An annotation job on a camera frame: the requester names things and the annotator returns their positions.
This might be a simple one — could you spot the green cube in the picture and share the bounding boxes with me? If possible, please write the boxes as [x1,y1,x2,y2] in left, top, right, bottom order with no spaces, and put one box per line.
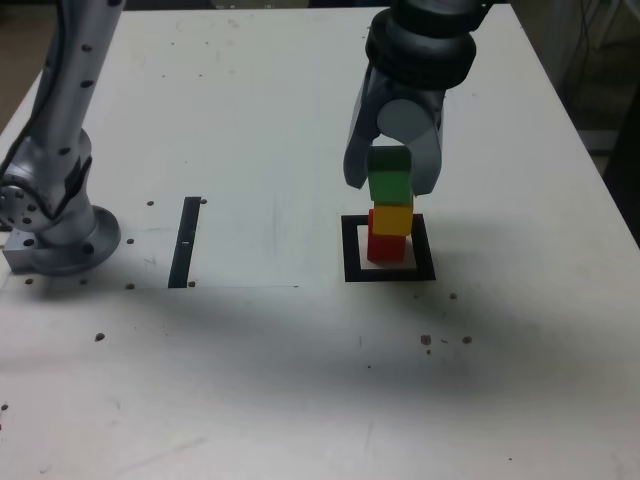
[366,146,416,206]

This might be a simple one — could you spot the red cube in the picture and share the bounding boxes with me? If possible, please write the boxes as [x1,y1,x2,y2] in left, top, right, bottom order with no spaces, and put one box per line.
[367,208,407,264]

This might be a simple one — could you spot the black tape strip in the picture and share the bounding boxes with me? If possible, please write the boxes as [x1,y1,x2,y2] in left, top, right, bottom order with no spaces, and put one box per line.
[167,196,202,290]

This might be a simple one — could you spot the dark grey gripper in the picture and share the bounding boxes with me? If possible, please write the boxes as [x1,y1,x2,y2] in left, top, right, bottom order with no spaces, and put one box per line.
[341,61,447,198]

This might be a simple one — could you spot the black tape square outline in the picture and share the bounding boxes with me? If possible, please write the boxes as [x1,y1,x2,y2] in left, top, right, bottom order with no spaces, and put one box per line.
[340,213,437,284]

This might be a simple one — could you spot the yellow cube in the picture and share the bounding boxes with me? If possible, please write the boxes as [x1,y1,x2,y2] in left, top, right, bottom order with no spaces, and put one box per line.
[372,203,415,236]

